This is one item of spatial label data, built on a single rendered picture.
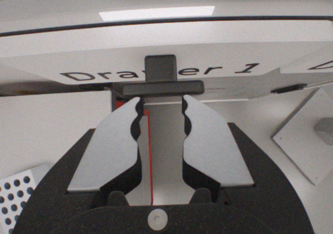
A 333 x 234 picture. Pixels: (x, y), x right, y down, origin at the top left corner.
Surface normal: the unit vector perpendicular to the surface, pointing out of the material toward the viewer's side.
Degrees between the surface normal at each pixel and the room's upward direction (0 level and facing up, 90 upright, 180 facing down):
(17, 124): 0
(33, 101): 0
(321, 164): 3
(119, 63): 90
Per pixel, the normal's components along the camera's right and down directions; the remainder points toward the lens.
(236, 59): 0.04, 1.00
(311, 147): -0.05, -0.02
